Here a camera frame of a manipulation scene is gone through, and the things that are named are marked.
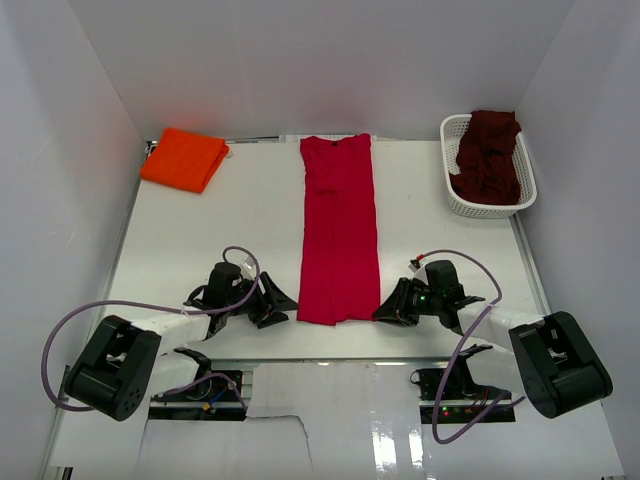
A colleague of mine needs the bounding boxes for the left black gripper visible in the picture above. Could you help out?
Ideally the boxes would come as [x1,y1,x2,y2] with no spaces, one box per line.
[224,271,298,329]

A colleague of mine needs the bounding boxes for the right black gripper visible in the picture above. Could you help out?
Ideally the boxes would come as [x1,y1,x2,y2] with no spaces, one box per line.
[372,277,442,326]

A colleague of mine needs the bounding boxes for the bright red t shirt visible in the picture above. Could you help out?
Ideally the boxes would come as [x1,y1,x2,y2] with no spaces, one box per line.
[297,133,381,326]

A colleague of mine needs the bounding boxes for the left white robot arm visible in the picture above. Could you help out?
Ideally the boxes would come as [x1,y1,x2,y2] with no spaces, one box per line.
[64,261,298,421]

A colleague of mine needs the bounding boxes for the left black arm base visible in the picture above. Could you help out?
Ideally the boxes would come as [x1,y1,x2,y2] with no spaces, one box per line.
[148,370,252,422]

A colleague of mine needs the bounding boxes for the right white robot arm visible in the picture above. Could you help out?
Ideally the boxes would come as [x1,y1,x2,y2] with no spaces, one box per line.
[373,260,613,419]

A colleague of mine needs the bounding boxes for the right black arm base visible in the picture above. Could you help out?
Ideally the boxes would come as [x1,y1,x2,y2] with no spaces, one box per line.
[409,368,515,425]

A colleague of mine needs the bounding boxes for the dark maroon t shirt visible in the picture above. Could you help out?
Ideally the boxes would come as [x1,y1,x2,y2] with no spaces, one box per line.
[449,110,521,206]

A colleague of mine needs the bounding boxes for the white printed label strip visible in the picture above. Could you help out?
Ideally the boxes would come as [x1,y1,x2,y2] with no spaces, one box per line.
[279,133,357,143]

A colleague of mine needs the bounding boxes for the folded orange t shirt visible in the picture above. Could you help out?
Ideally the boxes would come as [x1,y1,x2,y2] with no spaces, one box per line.
[140,128,230,194]

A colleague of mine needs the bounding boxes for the white plastic basket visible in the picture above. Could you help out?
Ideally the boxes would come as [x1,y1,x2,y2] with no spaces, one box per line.
[439,114,537,219]

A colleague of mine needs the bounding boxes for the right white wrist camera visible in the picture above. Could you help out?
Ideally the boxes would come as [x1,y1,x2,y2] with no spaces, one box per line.
[409,255,427,283]

